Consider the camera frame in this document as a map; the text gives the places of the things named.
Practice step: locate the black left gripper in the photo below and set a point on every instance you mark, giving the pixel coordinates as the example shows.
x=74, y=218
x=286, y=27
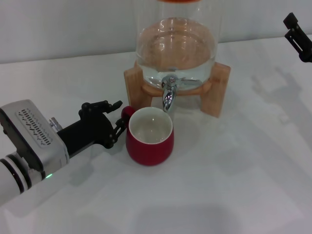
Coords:
x=87, y=131

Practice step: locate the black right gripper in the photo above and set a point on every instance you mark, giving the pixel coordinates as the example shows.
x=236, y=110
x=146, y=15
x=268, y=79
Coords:
x=307, y=54

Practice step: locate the red cup white inside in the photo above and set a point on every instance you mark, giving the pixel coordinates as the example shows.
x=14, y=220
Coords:
x=148, y=153

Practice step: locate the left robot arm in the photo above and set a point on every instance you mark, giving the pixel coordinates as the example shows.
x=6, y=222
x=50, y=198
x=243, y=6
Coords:
x=14, y=175

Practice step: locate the chrome dispenser faucet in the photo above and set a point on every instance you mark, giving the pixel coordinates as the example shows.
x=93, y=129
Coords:
x=168, y=95

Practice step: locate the glass water dispenser jar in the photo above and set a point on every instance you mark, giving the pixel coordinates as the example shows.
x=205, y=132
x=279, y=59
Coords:
x=175, y=44

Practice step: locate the wooden dispenser stand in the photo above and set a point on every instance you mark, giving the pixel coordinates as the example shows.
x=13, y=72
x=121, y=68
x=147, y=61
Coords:
x=212, y=92

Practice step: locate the silver vented wrist camera box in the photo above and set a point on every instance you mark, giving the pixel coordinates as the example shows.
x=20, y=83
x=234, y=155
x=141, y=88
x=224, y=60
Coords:
x=34, y=131

